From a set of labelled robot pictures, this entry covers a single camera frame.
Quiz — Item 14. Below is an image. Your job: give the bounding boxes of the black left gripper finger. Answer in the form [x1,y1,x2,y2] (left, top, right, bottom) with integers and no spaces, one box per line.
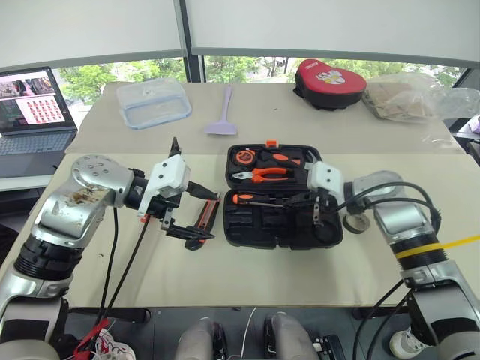
[165,223,218,241]
[187,181,221,201]

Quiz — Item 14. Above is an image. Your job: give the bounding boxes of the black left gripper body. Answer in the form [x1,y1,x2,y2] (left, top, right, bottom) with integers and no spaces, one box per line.
[148,137,185,234]

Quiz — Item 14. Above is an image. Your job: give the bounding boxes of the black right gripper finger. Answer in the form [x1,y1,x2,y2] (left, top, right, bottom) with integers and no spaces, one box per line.
[287,221,322,236]
[283,191,317,208]

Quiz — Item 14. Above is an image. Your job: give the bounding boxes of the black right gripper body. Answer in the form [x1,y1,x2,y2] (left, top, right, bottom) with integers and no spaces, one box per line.
[309,187,334,229]

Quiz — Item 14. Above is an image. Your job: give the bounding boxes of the orange black utility knife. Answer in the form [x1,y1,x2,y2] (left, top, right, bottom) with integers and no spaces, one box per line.
[184,198,222,251]

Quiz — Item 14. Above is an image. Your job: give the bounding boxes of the black plastic tool case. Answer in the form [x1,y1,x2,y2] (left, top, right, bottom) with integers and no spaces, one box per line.
[222,140,345,250]

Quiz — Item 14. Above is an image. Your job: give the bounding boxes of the orange black long screwdriver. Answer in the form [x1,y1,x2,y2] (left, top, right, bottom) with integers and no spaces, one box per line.
[232,192,287,208]

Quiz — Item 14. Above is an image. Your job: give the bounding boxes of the black tape roll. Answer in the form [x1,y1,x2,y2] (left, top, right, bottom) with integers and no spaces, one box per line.
[342,212,372,235]

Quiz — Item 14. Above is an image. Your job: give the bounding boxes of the orange black tape measure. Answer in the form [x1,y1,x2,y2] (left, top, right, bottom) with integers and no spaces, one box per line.
[232,148,257,167]

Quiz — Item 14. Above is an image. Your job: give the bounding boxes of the purple silicone spatula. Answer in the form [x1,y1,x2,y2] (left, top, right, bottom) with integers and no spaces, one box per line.
[203,83,239,137]

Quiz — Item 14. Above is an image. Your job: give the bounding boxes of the clear food container blue rim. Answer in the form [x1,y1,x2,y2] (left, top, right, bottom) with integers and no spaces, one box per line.
[115,77,194,131]

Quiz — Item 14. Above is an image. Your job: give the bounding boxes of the grey rounded leg shape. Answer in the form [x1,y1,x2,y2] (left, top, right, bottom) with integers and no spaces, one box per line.
[175,316,227,360]
[263,313,320,360]

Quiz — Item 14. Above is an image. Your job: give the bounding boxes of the red black heart-shaped bag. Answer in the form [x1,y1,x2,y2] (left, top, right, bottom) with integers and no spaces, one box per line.
[292,58,368,111]

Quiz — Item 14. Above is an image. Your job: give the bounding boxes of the black power strip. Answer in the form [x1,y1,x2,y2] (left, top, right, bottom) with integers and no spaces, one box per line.
[310,333,347,360]

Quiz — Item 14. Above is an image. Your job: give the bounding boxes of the white side desk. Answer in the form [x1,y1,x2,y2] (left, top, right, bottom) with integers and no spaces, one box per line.
[0,172,58,193]

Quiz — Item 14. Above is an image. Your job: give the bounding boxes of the red ribbon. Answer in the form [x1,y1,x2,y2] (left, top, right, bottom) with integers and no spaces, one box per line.
[72,317,113,358]

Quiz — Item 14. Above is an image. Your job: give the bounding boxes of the white sneaker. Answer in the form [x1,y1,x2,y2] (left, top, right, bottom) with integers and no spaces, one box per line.
[388,325,429,359]

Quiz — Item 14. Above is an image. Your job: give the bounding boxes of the clear plastic bag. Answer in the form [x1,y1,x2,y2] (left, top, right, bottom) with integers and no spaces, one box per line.
[361,72,480,143]

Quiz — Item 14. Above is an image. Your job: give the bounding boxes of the grey laptop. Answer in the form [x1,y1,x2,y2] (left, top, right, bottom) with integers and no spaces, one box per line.
[0,66,80,179]

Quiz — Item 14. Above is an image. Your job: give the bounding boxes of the white roller blind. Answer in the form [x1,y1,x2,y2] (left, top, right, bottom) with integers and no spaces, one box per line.
[184,0,480,63]
[0,0,185,69]

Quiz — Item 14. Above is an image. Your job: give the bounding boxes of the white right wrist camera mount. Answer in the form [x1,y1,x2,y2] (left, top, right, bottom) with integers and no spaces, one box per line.
[306,160,345,202]

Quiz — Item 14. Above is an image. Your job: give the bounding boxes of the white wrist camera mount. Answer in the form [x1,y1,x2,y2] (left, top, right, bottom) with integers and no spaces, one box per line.
[136,154,193,219]
[306,160,345,202]

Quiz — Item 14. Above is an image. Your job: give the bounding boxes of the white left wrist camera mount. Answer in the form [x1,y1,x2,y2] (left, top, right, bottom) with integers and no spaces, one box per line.
[136,154,193,219]

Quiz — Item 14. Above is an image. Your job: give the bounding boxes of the orange handled pliers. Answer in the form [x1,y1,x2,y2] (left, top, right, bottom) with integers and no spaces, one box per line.
[229,166,296,186]

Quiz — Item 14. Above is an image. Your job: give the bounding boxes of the orange black handled tool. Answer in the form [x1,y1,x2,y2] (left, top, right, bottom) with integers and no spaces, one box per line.
[258,148,304,169]

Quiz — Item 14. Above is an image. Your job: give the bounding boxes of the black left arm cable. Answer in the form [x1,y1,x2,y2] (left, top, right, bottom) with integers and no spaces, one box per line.
[103,216,151,323]
[97,205,120,328]

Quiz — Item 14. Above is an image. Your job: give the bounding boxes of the black cable under right arm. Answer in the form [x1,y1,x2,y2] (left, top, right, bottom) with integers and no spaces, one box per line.
[352,279,408,360]
[365,292,413,360]

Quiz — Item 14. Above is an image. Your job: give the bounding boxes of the thin white cable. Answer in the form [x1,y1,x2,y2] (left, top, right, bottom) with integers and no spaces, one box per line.
[238,306,258,358]

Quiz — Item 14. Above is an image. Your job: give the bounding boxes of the dark window frame post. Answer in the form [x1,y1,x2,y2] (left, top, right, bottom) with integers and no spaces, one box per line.
[172,0,206,84]

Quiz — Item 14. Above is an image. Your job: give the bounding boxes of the yellow strap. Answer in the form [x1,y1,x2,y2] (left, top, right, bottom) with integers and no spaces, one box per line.
[395,234,480,260]

